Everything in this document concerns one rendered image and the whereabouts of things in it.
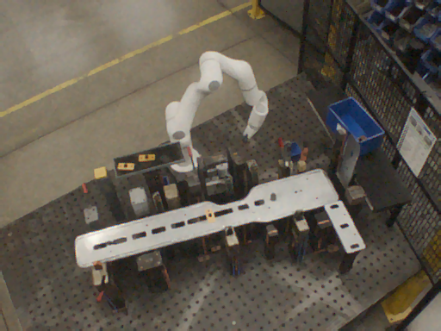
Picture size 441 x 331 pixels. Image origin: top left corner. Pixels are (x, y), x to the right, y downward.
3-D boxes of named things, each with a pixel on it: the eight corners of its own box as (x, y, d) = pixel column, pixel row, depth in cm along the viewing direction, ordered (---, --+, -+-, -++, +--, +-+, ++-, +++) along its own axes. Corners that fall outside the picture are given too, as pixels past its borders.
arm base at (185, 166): (163, 159, 278) (158, 141, 262) (186, 143, 284) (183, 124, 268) (183, 177, 269) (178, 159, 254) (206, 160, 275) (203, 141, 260)
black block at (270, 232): (266, 266, 242) (268, 241, 217) (259, 250, 248) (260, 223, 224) (280, 262, 242) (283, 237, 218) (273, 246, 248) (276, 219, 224)
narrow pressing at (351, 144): (347, 190, 230) (359, 147, 202) (338, 172, 236) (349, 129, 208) (348, 189, 230) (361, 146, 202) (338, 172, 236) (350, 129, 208)
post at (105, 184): (115, 225, 264) (95, 182, 228) (114, 215, 269) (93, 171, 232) (128, 221, 265) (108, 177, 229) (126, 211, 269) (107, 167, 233)
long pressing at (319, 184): (78, 274, 216) (77, 273, 214) (74, 236, 228) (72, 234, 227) (340, 201, 227) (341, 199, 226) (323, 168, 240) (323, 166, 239)
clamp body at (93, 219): (102, 257, 253) (83, 225, 223) (100, 240, 259) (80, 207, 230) (118, 252, 254) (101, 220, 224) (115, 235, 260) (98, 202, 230)
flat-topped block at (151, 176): (156, 214, 266) (140, 168, 229) (153, 203, 271) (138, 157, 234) (172, 209, 267) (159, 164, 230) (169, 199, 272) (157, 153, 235)
